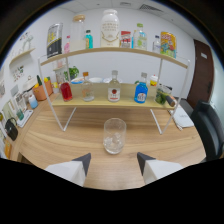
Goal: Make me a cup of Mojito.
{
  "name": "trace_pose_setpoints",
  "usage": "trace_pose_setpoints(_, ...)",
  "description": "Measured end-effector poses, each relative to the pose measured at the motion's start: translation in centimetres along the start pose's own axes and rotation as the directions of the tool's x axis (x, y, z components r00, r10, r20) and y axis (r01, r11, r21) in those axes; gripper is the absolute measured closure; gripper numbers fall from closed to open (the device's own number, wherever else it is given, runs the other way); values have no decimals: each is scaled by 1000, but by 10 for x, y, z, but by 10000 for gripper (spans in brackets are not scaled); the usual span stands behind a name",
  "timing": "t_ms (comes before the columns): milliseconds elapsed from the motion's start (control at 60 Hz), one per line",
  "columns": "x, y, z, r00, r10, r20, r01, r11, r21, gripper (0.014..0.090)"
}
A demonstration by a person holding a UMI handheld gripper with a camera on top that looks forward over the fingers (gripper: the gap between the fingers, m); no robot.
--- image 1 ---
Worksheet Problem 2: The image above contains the teal small bottle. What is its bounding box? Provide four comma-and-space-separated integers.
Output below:
84, 29, 94, 50

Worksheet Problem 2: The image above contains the orange pot with utensils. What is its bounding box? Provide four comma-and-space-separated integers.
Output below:
32, 75, 54, 102

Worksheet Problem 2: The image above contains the small clear bottle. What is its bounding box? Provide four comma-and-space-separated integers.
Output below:
152, 34, 162, 54

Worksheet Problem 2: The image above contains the green potted plant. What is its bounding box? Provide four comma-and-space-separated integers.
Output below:
63, 65, 80, 81

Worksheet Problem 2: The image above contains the white bowl blue rim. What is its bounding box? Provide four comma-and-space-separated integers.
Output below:
70, 77, 85, 85

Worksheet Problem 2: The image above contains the red white small carton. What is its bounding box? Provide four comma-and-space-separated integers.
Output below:
119, 30, 132, 49

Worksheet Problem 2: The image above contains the brown door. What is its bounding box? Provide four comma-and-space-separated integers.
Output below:
185, 39, 214, 109

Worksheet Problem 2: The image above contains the glass jar with cork lid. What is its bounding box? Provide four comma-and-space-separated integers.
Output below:
69, 14, 87, 52

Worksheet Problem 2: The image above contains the clear glass with ice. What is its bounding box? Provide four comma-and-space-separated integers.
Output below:
102, 117, 128, 155

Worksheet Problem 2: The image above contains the clear rum bottle red label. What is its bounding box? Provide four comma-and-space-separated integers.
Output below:
107, 69, 122, 103

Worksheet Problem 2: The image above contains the red liquid bottle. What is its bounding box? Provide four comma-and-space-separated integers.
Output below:
59, 74, 74, 103

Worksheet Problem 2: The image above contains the blue liquid bottle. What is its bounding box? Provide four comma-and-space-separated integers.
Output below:
133, 72, 149, 104

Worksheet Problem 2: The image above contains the yellow cartoon drink can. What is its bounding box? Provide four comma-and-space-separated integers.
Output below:
160, 31, 178, 59

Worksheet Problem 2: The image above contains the white wooden two-tier rack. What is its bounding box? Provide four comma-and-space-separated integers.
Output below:
37, 46, 191, 136

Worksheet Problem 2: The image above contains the white yellow paper cup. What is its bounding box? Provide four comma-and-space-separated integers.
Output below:
149, 74, 159, 88

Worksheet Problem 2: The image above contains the pink small bottle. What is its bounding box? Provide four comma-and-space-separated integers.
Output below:
63, 35, 72, 55

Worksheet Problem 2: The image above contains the clear bottle orange cap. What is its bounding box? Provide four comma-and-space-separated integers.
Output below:
81, 71, 95, 102

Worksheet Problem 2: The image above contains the black chair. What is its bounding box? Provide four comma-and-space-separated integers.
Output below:
189, 99, 224, 161

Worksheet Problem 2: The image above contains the large white milk bottle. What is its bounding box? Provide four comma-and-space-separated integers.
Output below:
100, 8, 121, 48

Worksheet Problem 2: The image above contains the white notebook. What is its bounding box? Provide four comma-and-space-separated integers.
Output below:
168, 105, 195, 131

